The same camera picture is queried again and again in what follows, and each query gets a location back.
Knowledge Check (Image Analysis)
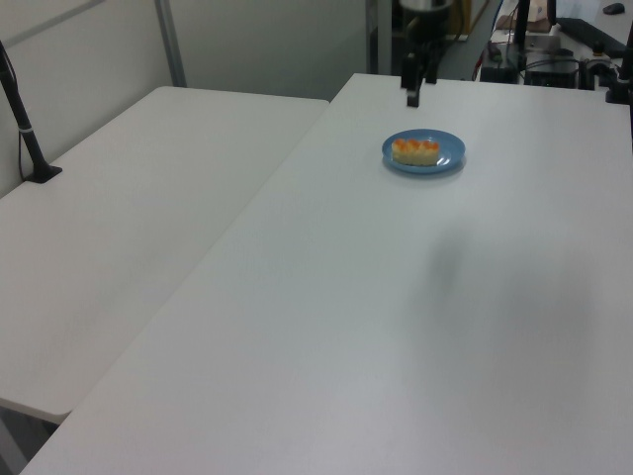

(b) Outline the black monitor stand pole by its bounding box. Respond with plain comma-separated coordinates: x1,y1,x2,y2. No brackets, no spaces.
513,0,532,53

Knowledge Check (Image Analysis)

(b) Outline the black camera pole with base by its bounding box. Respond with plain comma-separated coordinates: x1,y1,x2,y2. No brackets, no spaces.
0,39,64,185

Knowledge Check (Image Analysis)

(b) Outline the blue round plate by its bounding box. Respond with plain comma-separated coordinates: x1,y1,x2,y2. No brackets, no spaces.
381,128,467,176

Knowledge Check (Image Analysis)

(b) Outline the bread with orange topping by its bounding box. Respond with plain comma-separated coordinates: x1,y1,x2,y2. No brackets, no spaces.
391,139,442,167

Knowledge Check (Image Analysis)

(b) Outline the white side table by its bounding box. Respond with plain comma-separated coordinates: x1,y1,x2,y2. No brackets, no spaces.
0,85,331,427

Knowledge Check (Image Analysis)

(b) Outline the small black device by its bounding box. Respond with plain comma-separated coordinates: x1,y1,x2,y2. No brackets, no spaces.
480,63,518,84

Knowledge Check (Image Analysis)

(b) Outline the black clamped camera pole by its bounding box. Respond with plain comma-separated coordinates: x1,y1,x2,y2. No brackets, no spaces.
604,28,633,106

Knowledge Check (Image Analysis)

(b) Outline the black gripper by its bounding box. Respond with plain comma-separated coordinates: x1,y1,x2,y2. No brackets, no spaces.
401,8,452,108

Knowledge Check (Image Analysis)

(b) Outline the black computer box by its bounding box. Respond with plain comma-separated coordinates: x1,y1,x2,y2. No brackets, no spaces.
522,57,581,90

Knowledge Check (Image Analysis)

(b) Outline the grey metal partition post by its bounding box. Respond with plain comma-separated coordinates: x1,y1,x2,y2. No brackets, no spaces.
367,0,395,76
154,0,188,89

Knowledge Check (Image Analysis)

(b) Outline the black keyboard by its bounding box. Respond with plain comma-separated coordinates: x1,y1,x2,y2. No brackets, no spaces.
555,16,628,57

